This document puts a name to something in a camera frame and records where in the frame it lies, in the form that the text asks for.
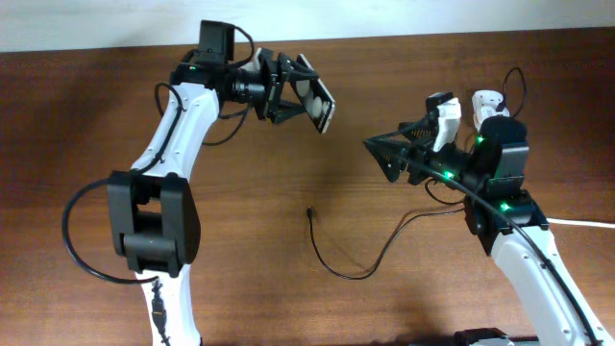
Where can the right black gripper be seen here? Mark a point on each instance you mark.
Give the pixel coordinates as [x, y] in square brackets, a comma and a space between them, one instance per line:
[424, 151]

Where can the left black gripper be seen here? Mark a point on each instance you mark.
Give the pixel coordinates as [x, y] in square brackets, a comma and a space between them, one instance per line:
[273, 75]

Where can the black Galaxy smartphone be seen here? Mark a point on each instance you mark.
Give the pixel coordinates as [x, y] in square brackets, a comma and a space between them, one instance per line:
[314, 97]

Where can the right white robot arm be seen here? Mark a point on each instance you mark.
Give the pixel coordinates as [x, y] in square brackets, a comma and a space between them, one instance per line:
[512, 229]

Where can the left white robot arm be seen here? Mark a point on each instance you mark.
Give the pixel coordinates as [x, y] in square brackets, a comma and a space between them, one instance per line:
[154, 221]

